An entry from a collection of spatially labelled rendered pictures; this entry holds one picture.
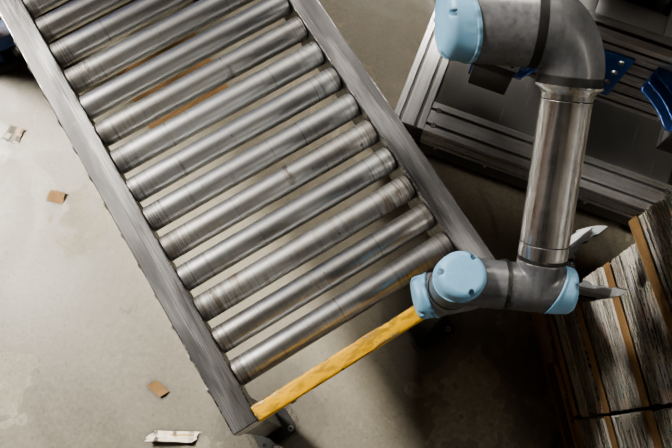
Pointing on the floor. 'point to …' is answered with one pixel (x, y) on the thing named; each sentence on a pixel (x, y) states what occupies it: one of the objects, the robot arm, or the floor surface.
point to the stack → (611, 362)
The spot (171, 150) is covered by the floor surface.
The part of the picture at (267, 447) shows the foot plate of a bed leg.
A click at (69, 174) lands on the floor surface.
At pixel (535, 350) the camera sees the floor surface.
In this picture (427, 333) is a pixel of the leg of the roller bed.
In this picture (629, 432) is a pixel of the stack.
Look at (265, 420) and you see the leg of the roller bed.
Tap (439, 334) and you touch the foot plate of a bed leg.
